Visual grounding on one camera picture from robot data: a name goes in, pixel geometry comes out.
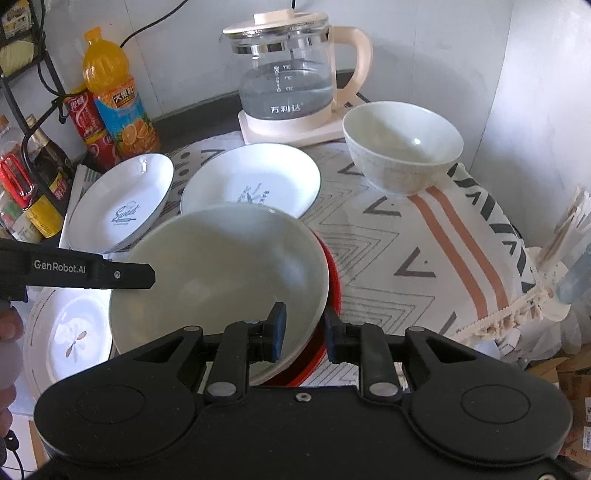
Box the large white shallow bowl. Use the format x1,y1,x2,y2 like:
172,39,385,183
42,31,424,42
109,204,329,385

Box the white plate Sweet Bakery print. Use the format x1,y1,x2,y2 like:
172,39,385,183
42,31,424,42
66,153,174,254

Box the person's left hand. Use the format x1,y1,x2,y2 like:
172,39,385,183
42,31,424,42
0,301,24,437

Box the dark sauce bottle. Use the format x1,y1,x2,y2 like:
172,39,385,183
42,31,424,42
27,128,74,200

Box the red plate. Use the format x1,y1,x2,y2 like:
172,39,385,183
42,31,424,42
264,236,342,387

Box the white plate dragonfly print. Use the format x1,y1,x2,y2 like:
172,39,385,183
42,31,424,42
23,287,112,399

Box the patterned white table cloth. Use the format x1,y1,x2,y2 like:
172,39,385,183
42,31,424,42
59,131,555,388

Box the red cola bottle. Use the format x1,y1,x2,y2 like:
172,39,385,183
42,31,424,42
64,85,121,172

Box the orange juice bottle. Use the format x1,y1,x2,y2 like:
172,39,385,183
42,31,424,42
82,27,160,159

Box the deep white ceramic bowl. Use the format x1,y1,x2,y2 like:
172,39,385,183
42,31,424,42
342,101,465,196

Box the brown cardboard box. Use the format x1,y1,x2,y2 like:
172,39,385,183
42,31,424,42
528,345,590,470

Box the beige kettle base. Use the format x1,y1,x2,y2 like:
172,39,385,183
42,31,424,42
238,96,366,147

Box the soy sauce jug red handle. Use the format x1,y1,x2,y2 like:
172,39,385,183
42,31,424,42
1,141,63,238

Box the black power cable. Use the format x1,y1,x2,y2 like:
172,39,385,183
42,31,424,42
118,0,191,50

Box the black wire shelf rack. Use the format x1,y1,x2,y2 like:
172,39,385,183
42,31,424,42
0,0,77,218

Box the glass kettle with beige handle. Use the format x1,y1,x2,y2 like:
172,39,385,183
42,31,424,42
222,8,374,121

